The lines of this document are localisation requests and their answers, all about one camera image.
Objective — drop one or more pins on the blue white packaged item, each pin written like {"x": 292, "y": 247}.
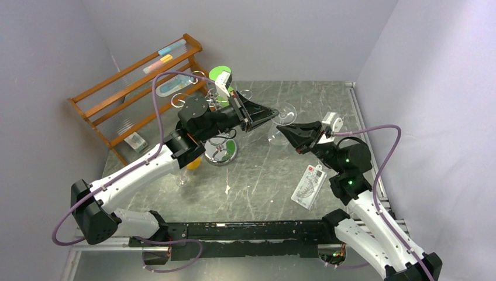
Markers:
{"x": 173, "y": 85}

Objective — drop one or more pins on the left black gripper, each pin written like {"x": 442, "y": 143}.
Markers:
{"x": 250, "y": 113}

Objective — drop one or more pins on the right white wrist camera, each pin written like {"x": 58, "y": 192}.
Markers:
{"x": 331, "y": 123}

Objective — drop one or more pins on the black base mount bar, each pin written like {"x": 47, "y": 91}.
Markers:
{"x": 239, "y": 239}

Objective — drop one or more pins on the orange plastic wine glass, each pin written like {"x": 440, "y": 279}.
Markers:
{"x": 194, "y": 164}

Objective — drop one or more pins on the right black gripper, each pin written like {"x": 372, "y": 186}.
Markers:
{"x": 311, "y": 137}

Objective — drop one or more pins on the white packaged ruler card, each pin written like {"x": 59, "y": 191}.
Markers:
{"x": 309, "y": 186}

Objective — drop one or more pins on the green plastic wine glass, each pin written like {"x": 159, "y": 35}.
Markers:
{"x": 220, "y": 102}

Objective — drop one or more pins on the clear wine glass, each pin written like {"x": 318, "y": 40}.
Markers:
{"x": 182, "y": 180}
{"x": 287, "y": 114}

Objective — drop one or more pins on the blue marker pen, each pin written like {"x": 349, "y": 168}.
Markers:
{"x": 174, "y": 48}

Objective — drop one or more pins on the chrome wine glass rack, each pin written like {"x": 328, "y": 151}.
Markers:
{"x": 221, "y": 149}

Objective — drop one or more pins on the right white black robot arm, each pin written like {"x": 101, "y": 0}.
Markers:
{"x": 385, "y": 247}

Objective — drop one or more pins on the pink yellow marker pen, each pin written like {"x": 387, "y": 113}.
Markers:
{"x": 157, "y": 64}

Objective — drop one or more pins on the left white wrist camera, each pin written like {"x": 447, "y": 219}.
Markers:
{"x": 222, "y": 84}

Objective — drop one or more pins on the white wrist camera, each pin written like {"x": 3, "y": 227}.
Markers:
{"x": 331, "y": 123}
{"x": 222, "y": 84}

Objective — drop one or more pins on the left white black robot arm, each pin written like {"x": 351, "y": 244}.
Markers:
{"x": 95, "y": 206}

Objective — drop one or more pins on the small teal white box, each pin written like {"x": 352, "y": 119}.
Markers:
{"x": 136, "y": 142}

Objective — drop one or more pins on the wooden shelf rack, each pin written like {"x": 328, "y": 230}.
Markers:
{"x": 122, "y": 104}

